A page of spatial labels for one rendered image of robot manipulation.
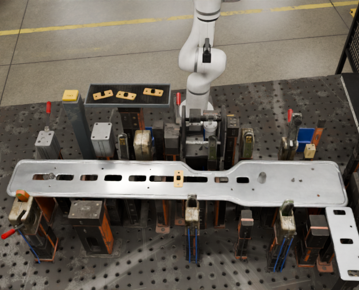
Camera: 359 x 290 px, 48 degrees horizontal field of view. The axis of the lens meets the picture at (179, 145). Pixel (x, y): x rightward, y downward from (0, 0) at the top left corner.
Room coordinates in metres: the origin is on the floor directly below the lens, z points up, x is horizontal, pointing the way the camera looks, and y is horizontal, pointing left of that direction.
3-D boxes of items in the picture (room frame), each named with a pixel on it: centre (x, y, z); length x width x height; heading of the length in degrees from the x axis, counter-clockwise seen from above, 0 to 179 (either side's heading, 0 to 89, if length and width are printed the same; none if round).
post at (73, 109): (1.34, 0.47, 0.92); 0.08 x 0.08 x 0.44; 85
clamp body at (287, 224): (0.73, -0.38, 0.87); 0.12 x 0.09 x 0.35; 175
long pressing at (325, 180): (0.96, 0.03, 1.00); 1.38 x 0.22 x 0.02; 85
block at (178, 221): (0.98, 0.01, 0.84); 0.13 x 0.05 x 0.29; 175
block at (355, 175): (0.90, -0.72, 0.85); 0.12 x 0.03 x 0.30; 175
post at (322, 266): (0.72, -0.59, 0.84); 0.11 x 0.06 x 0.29; 175
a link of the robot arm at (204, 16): (1.21, -0.12, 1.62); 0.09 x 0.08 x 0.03; 174
